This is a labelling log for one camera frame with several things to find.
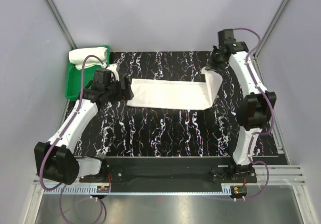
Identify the aluminium frame rail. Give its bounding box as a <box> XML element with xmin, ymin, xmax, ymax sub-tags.
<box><xmin>33</xmin><ymin>165</ymin><xmax>305</xmax><ymax>188</ymax></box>

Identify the small white towel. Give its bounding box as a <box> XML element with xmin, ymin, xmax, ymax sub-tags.
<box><xmin>127</xmin><ymin>67</ymin><xmax>223</xmax><ymax>110</ymax></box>

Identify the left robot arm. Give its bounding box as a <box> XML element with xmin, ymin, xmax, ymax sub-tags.
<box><xmin>34</xmin><ymin>64</ymin><xmax>133</xmax><ymax>185</ymax></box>

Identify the left connector board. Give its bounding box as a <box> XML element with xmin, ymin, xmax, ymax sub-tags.
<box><xmin>96</xmin><ymin>185</ymin><xmax>110</xmax><ymax>193</ymax></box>

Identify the grey slotted cable duct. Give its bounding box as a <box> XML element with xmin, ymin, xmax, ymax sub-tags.
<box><xmin>45</xmin><ymin>184</ymin><xmax>231</xmax><ymax>196</ymax></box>

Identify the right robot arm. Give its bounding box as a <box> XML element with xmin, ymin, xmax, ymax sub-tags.
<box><xmin>207</xmin><ymin>29</ymin><xmax>277</xmax><ymax>183</ymax></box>

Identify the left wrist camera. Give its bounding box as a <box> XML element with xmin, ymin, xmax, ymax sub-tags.
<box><xmin>106</xmin><ymin>63</ymin><xmax>119</xmax><ymax>81</ymax></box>

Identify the green plastic tray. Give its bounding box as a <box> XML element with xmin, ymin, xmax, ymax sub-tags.
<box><xmin>65</xmin><ymin>45</ymin><xmax>110</xmax><ymax>101</ymax></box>

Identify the connector board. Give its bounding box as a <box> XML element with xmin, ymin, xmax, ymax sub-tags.
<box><xmin>232</xmin><ymin>186</ymin><xmax>247</xmax><ymax>195</ymax></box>
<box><xmin>96</xmin><ymin>185</ymin><xmax>110</xmax><ymax>193</ymax></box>

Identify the large white towel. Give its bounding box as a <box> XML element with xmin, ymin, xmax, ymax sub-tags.
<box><xmin>68</xmin><ymin>46</ymin><xmax>109</xmax><ymax>70</ymax></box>

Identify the right connector board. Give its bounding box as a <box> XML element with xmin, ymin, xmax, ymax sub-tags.
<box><xmin>232</xmin><ymin>186</ymin><xmax>247</xmax><ymax>195</ymax></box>

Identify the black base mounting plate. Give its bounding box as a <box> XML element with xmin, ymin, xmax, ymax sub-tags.
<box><xmin>79</xmin><ymin>156</ymin><xmax>257</xmax><ymax>193</ymax></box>

